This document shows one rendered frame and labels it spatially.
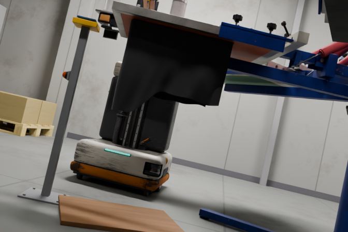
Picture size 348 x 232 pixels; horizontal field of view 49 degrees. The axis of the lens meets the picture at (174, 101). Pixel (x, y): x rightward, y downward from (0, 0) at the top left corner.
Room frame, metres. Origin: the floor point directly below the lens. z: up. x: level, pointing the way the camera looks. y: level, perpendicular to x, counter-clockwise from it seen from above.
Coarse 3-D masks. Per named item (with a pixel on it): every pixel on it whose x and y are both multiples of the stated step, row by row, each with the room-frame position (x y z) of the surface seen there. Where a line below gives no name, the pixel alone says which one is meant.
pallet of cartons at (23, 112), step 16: (0, 96) 4.47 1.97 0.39; (16, 96) 4.44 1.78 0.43; (0, 112) 4.46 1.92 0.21; (16, 112) 4.43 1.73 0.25; (32, 112) 4.60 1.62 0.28; (48, 112) 4.97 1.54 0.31; (0, 128) 4.52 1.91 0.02; (16, 128) 4.42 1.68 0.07; (32, 128) 4.74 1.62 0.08; (48, 128) 5.01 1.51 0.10
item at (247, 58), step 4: (128, 28) 1.98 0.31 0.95; (128, 32) 2.06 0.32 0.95; (232, 52) 1.98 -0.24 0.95; (232, 56) 2.09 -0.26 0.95; (236, 56) 2.06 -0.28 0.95; (240, 56) 2.04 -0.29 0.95; (244, 56) 2.02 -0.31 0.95; (248, 56) 2.00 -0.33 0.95; (244, 60) 2.11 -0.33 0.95; (248, 60) 2.09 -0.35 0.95; (252, 60) 2.06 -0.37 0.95
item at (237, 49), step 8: (128, 16) 1.72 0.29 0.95; (128, 24) 1.88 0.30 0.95; (160, 24) 1.74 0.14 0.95; (192, 32) 1.75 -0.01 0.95; (200, 32) 1.72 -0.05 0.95; (232, 40) 1.74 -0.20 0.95; (232, 48) 1.89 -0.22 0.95; (240, 48) 1.85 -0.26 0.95; (248, 48) 1.82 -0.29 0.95; (256, 48) 1.78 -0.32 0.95; (264, 48) 1.75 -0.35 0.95; (256, 56) 1.95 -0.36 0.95
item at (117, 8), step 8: (112, 8) 1.66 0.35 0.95; (120, 8) 1.66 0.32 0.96; (128, 8) 1.66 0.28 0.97; (136, 8) 1.66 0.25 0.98; (144, 8) 1.66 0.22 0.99; (120, 16) 1.75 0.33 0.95; (136, 16) 1.69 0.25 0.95; (144, 16) 1.66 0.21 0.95; (152, 16) 1.67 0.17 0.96; (160, 16) 1.67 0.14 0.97; (168, 16) 1.67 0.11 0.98; (176, 16) 1.67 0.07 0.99; (120, 24) 1.92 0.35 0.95; (168, 24) 1.71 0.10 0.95; (176, 24) 1.68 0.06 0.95; (184, 24) 1.67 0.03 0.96; (192, 24) 1.68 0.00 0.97; (200, 24) 1.68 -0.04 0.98; (208, 24) 1.68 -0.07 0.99; (120, 32) 2.11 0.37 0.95; (208, 32) 1.68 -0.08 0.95; (216, 32) 1.68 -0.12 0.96; (264, 56) 1.91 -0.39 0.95
